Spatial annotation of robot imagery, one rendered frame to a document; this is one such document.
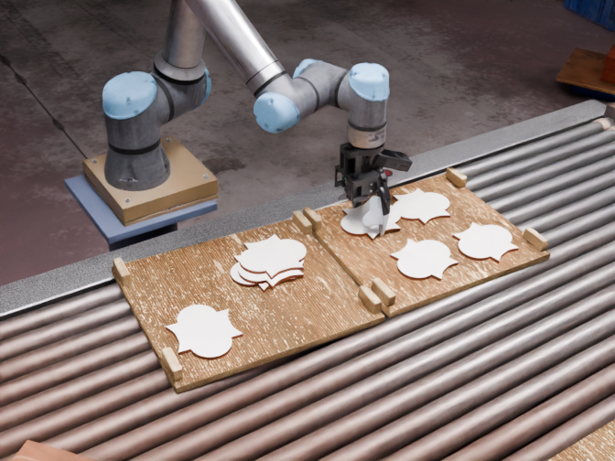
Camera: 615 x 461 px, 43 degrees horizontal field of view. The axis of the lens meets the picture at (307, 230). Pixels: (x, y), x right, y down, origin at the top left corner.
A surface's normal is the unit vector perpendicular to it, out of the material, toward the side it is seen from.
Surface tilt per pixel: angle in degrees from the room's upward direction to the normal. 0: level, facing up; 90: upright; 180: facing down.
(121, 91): 8
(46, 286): 0
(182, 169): 1
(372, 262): 0
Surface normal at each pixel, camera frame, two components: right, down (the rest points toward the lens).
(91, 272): 0.05, -0.80
